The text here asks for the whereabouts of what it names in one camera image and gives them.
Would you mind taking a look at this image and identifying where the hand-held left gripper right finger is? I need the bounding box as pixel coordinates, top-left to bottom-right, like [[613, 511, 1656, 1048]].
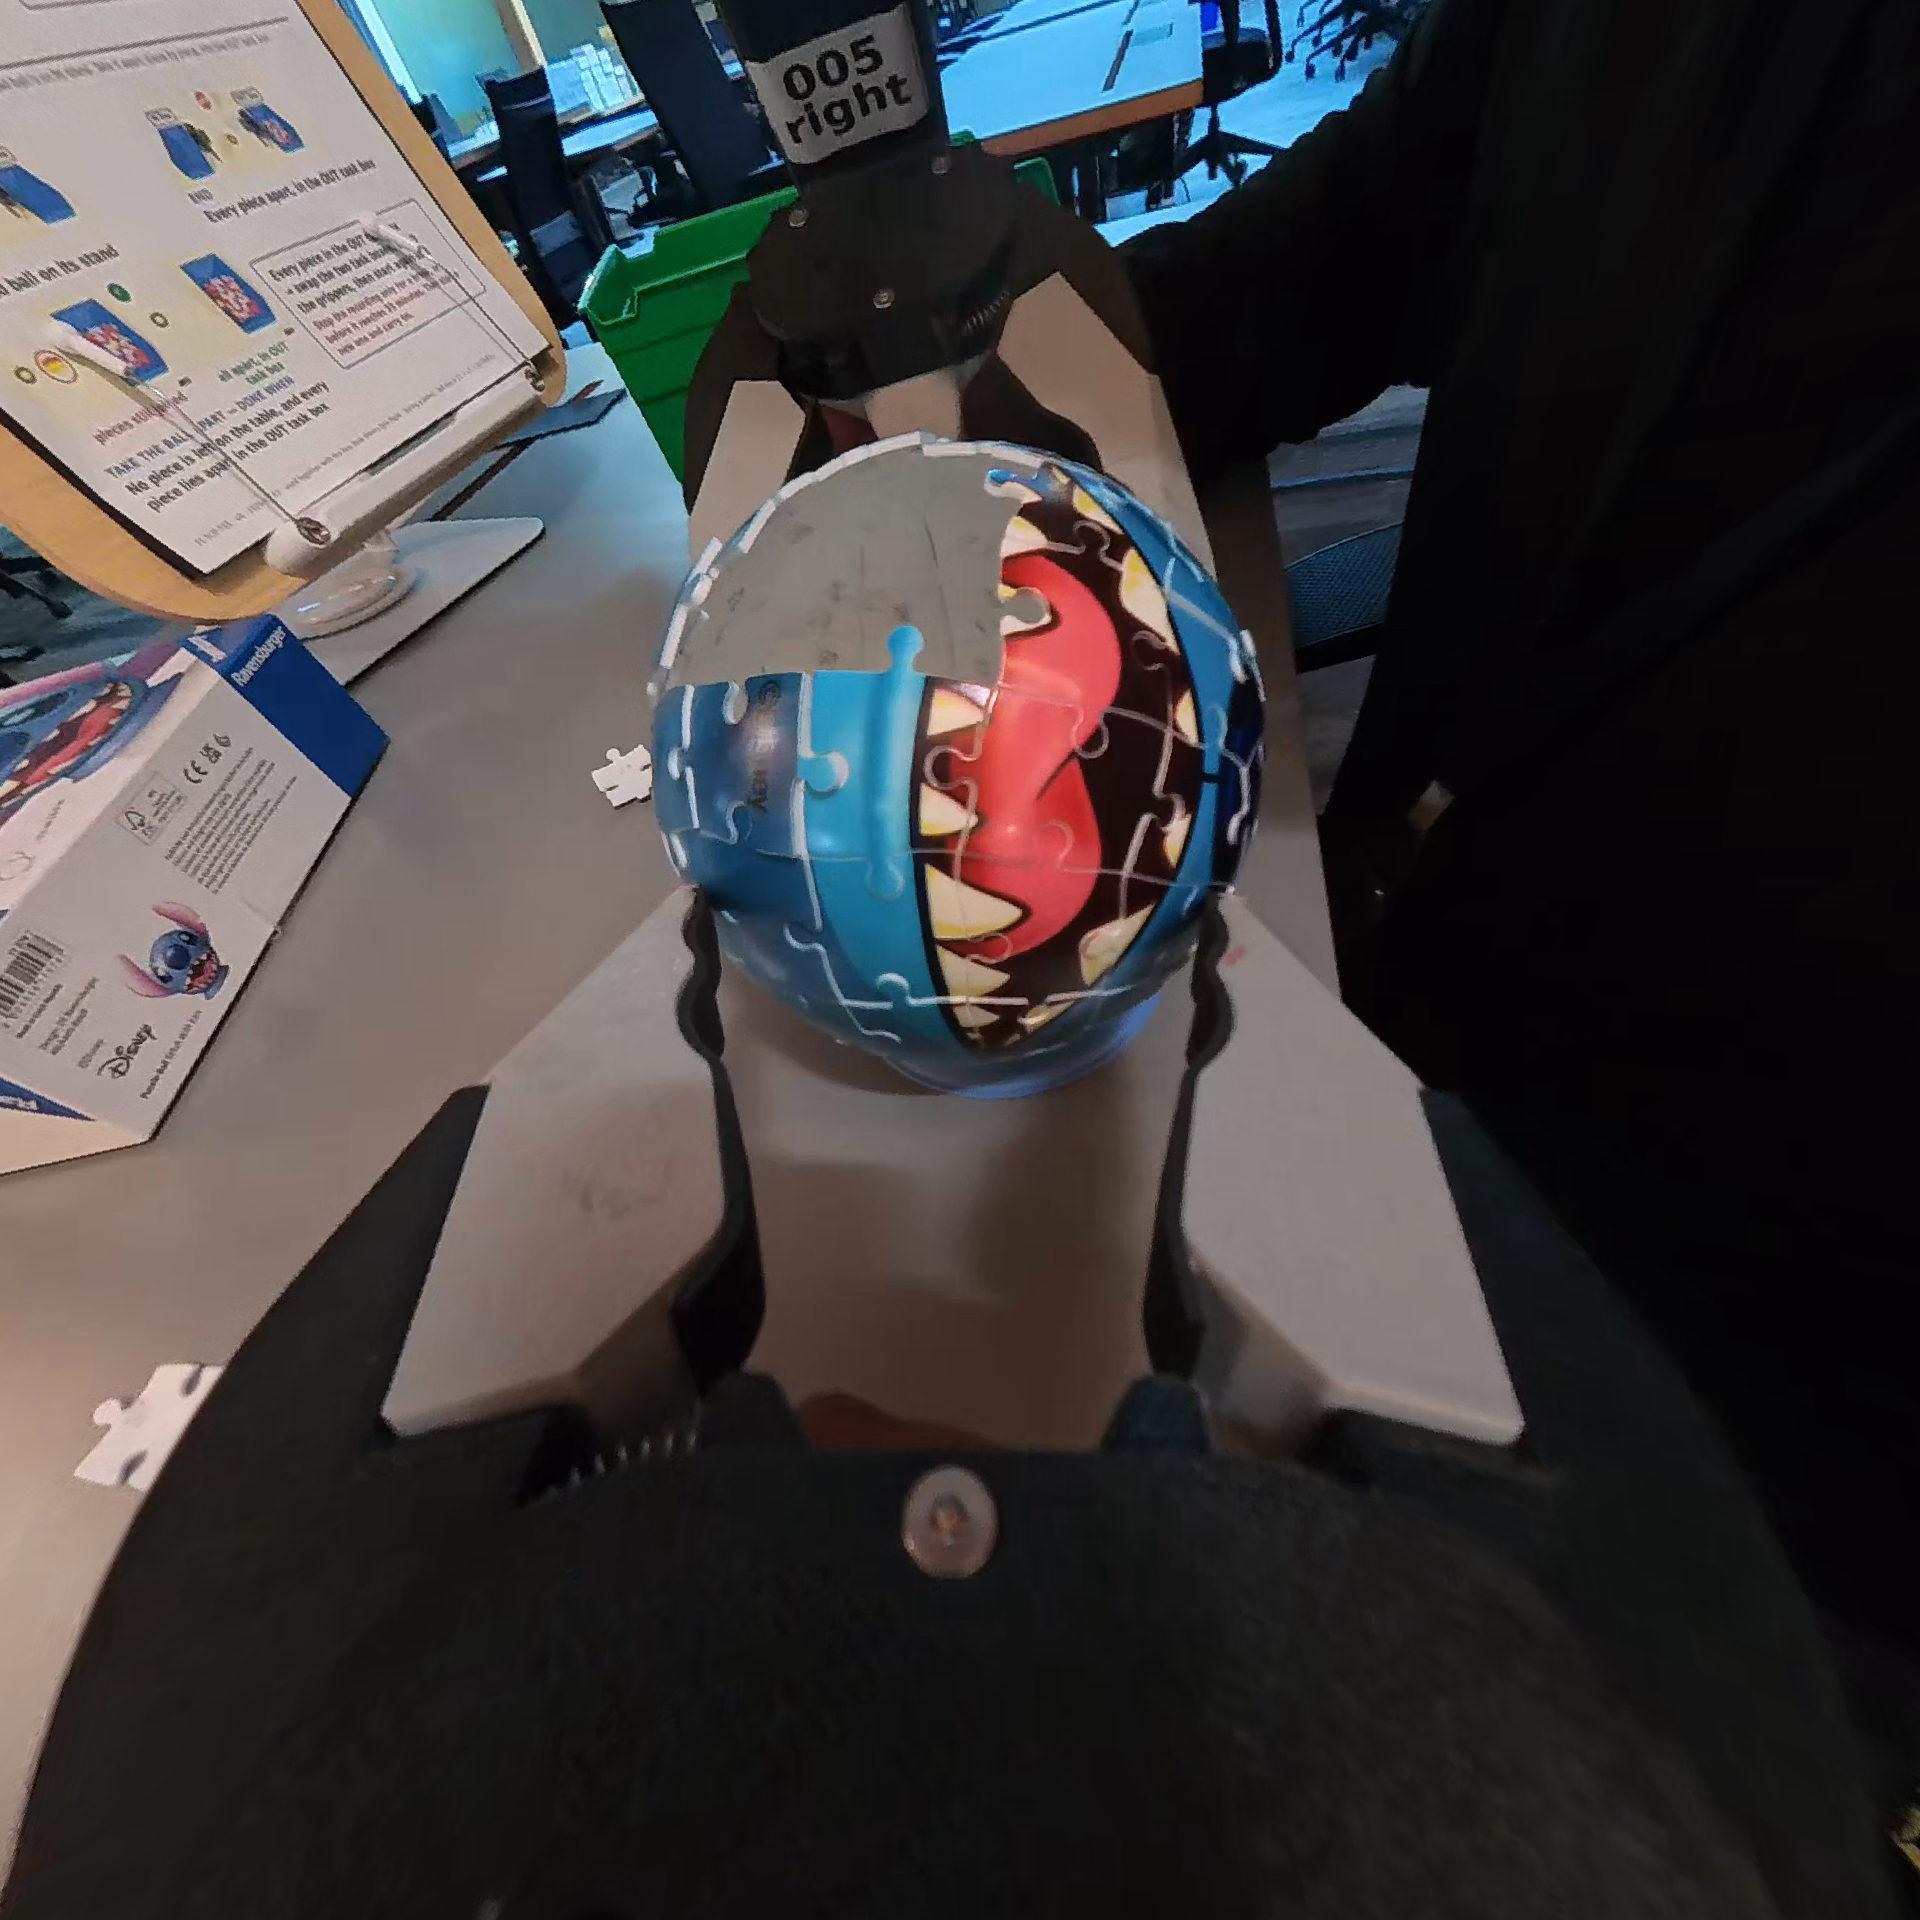
[[1144, 897, 1530, 1451]]

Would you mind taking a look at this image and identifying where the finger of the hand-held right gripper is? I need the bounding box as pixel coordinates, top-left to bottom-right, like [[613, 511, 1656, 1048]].
[[704, 373, 842, 520], [960, 282, 1250, 581]]

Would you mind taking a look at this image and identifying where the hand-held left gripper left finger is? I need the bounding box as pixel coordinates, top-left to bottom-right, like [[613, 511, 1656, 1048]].
[[382, 885, 769, 1435]]

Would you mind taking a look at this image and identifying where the blue puzzle ball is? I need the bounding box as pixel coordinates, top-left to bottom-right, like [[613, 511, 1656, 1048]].
[[649, 434, 1267, 1086]]

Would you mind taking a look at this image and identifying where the person's right forearm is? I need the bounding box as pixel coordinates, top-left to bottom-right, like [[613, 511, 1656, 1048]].
[[1116, 134, 1443, 469]]

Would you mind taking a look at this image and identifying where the puzzle box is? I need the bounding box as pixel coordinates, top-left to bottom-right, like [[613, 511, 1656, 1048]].
[[0, 612, 393, 1180]]

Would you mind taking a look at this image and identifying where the green plastic bin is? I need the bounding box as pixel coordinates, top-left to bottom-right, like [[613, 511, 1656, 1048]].
[[576, 210, 805, 486]]

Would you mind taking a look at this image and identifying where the wooden edged desk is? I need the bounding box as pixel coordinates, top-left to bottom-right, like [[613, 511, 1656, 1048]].
[[932, 0, 1211, 161]]

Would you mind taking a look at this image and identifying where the black office chair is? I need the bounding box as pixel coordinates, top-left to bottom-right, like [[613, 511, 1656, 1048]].
[[601, 0, 782, 229], [482, 72, 633, 325]]

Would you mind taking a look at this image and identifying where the printed instruction sheet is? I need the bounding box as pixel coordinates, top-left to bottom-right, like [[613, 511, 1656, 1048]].
[[0, 0, 547, 577]]

